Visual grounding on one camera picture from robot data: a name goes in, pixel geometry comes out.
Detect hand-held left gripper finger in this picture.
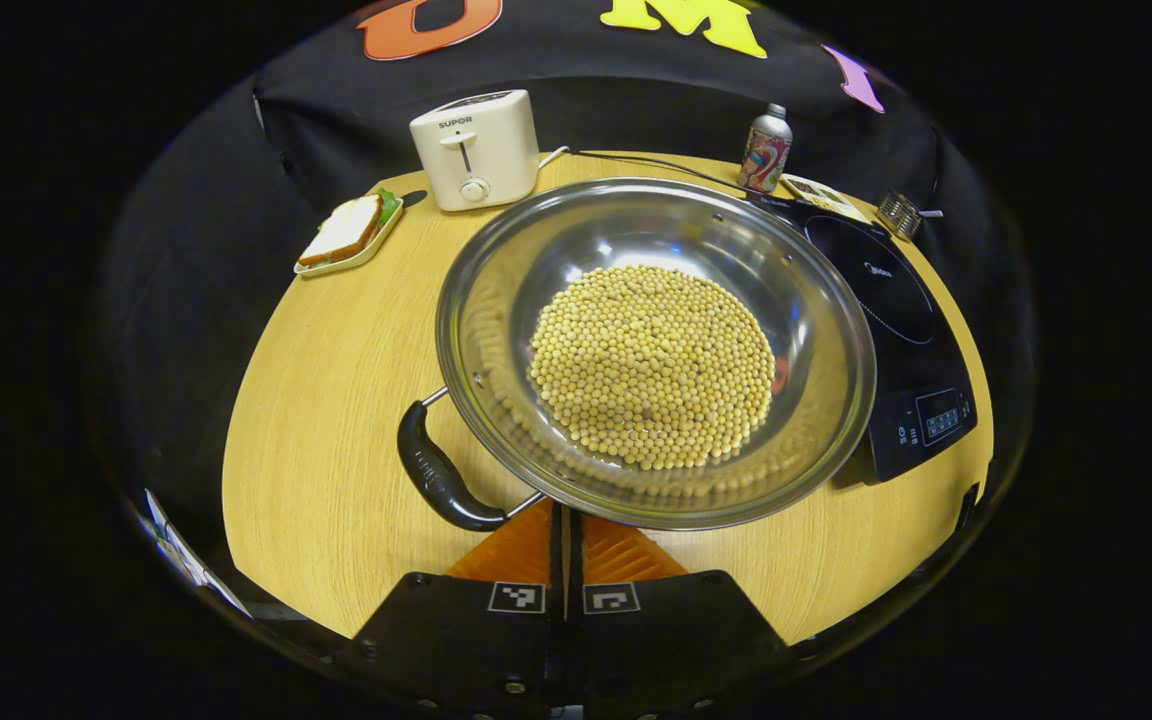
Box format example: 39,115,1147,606
568,510,802,716
331,498,567,713

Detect pile of yellow soybeans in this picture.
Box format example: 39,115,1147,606
528,264,777,471

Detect steel pot with black handles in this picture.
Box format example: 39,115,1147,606
396,178,879,533

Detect black induction cooktop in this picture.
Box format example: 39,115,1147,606
761,195,979,486

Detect pale green sandwich plate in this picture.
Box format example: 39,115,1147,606
293,188,405,278

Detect white bread sandwich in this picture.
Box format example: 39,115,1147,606
298,194,384,268

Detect white toaster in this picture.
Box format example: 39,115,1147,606
409,89,542,212

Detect white divided dish of beans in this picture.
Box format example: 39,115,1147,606
781,173,872,224

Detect silver printed drink bottle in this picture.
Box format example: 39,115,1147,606
738,103,794,194

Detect black power cable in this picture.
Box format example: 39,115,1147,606
571,148,807,211

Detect small metal wire basket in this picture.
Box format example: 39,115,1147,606
876,190,922,239

